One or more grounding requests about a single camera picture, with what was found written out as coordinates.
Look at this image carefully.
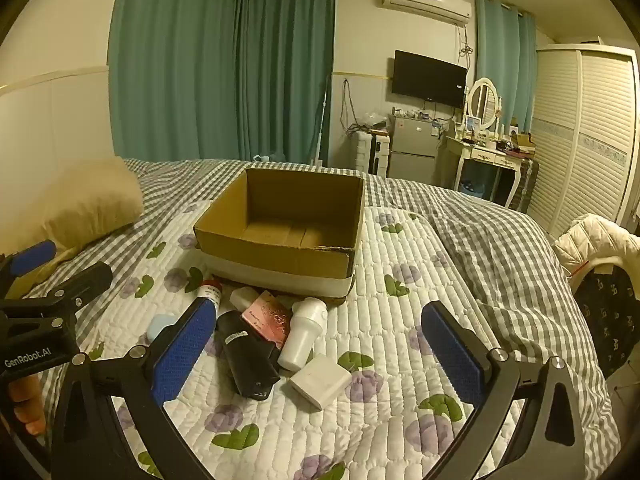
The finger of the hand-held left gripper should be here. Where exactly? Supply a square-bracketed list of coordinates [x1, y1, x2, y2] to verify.
[0, 240, 57, 302]
[0, 261, 114, 322]

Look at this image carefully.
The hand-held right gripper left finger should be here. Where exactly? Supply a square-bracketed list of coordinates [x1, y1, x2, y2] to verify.
[50, 299, 221, 480]

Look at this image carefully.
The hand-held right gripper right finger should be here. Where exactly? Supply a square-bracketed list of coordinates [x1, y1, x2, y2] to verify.
[421, 301, 588, 480]

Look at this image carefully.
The light blue case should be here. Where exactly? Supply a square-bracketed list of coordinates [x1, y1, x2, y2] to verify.
[146, 314, 179, 343]

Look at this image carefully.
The black case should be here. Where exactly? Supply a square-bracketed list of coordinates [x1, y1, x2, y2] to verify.
[215, 310, 282, 402]

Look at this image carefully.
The red cap bottle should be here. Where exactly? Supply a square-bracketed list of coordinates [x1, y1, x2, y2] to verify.
[197, 280, 223, 317]

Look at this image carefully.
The pink patterned box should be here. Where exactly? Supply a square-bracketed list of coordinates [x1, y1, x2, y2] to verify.
[241, 290, 292, 350]

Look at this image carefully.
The white shaker bottle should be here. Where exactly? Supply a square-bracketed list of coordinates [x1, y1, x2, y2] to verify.
[277, 297, 328, 372]

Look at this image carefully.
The brown cardboard box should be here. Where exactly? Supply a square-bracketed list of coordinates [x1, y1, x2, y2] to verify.
[192, 167, 365, 307]

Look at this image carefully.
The white square box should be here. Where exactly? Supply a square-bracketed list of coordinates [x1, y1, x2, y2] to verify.
[287, 354, 353, 412]

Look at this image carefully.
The person's left hand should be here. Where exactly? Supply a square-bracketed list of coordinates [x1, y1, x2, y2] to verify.
[9, 374, 48, 437]

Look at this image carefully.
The beige pillow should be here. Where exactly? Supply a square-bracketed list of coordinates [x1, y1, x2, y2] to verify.
[0, 157, 146, 257]

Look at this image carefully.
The white floral quilt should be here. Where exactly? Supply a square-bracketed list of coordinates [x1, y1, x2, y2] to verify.
[40, 200, 516, 480]

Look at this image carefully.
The dark patterned garment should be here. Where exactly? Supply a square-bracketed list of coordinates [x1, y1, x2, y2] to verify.
[575, 255, 640, 382]

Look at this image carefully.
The white puffer jacket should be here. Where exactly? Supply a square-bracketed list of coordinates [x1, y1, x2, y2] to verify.
[554, 213, 640, 282]

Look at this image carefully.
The dark suitcase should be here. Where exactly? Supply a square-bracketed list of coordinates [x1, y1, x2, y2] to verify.
[515, 157, 540, 212]

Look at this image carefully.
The white dressing table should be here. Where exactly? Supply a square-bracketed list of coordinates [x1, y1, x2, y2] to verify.
[440, 134, 523, 209]

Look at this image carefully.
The grey small refrigerator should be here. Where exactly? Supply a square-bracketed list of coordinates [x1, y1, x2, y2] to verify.
[387, 114, 442, 183]

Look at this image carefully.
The white suitcase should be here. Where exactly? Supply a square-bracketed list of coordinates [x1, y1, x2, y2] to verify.
[357, 132, 391, 177]

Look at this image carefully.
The green curtain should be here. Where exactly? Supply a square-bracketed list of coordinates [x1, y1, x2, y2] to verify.
[235, 0, 337, 165]
[108, 0, 247, 161]

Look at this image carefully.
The clear plastic bag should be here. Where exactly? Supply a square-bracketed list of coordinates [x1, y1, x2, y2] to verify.
[357, 110, 389, 134]

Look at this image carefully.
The white oval vanity mirror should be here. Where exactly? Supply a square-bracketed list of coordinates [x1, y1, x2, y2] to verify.
[466, 77, 502, 132]

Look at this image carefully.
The white louvered wardrobe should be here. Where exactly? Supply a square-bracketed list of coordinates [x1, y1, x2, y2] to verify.
[527, 42, 640, 238]

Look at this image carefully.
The white flat mop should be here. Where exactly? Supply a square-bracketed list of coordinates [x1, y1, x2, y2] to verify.
[312, 74, 332, 166]

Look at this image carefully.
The light teal curtain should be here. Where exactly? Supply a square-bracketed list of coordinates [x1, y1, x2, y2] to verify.
[475, 0, 537, 132]

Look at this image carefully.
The white air conditioner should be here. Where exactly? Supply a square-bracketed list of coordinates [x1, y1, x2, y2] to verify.
[382, 0, 473, 25]

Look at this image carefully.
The black wall cable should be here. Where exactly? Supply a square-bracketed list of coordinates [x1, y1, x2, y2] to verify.
[341, 79, 362, 134]

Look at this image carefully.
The black wall television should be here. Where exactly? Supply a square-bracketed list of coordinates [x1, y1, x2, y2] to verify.
[391, 50, 468, 109]

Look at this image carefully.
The air conditioner cable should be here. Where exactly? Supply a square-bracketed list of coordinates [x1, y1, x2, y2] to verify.
[456, 24, 474, 68]

